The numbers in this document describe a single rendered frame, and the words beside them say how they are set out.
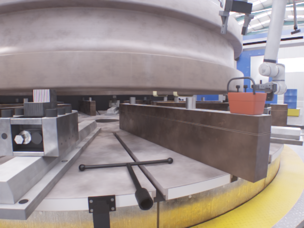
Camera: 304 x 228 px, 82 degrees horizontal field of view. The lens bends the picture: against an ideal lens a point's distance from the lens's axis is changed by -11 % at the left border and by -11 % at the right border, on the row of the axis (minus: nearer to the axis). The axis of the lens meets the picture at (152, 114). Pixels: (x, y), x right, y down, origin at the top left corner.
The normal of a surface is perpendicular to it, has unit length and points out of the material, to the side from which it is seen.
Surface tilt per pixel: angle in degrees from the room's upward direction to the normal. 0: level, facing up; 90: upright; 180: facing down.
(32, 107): 90
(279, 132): 71
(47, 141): 90
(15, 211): 90
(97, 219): 90
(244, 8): 114
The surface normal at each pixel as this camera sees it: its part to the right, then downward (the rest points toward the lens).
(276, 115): -0.28, 0.08
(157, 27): 0.41, 0.08
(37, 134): 0.11, 0.08
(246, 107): -0.87, 0.16
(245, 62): -0.68, 0.07
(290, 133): -0.59, -0.25
